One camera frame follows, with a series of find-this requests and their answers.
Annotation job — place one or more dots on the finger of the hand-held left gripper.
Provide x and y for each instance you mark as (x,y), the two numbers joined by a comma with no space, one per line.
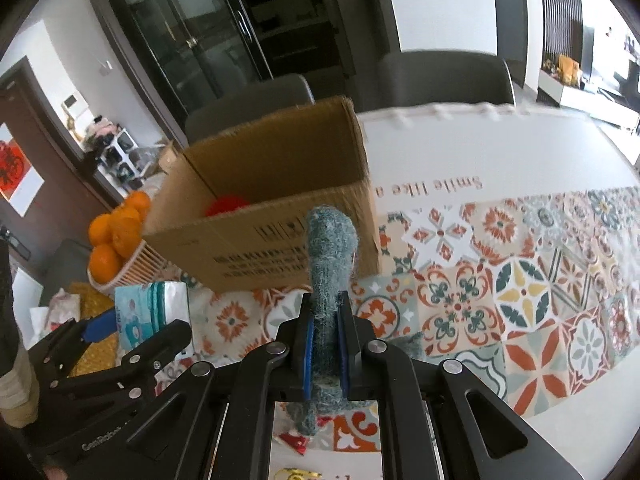
(100,327)
(150,347)

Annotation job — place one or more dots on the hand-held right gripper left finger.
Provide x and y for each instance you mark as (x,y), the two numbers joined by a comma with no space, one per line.
(303,355)

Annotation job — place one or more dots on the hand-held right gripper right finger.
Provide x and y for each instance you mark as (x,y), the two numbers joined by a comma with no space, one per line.
(344,355)

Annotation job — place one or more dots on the brown cardboard box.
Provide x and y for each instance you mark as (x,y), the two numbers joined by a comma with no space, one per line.
(280,260)

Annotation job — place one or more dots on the person's left forearm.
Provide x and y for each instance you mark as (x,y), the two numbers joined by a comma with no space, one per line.
(15,360)

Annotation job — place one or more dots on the red fuzzy soft toy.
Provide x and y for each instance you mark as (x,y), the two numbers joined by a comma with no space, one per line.
(226,206)

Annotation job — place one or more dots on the yellow patterned packet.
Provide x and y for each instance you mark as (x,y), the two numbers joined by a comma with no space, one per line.
(95,305)

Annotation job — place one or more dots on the blue white tissue pack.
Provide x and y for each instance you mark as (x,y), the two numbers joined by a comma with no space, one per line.
(150,310)

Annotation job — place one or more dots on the orange fruit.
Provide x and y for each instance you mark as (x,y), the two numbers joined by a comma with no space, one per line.
(100,226)
(126,235)
(104,264)
(136,202)

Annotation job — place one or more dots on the white wicker basket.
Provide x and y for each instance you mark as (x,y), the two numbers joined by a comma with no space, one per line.
(145,266)

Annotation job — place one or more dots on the small red packet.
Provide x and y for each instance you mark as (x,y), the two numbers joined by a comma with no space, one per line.
(294,442)

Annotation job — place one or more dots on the clear plastic bag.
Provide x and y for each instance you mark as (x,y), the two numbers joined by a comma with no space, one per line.
(147,162)

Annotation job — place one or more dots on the white shoe rack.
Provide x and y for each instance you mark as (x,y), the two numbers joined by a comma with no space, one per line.
(116,152)

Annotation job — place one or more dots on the red white door poster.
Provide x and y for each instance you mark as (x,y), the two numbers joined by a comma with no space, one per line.
(17,170)

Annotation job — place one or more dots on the brown wooden door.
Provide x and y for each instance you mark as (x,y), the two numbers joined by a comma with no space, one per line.
(47,140)

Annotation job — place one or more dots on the grey dining chair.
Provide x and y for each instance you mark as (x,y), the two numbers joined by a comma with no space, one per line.
(240,105)
(445,77)

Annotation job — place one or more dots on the dark glass-door cabinet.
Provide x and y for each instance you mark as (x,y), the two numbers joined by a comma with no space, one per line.
(190,30)

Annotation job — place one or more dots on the white low media cabinet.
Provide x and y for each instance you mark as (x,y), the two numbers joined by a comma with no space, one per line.
(590,102)

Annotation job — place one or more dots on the yellow bag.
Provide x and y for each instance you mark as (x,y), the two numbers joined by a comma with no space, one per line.
(568,70)

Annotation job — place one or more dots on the white wall intercom panel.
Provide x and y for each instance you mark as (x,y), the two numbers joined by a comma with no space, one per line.
(76,101)

